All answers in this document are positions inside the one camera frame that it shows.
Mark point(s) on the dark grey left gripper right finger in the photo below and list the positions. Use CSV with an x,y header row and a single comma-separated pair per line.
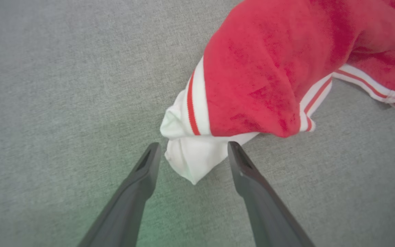
x,y
269,219

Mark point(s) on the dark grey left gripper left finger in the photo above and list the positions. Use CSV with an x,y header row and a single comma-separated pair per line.
x,y
125,212

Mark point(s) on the red white basketball jersey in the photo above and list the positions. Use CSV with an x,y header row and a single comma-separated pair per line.
x,y
259,68

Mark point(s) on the grey fabric sofa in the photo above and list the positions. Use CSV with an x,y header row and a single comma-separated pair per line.
x,y
63,103

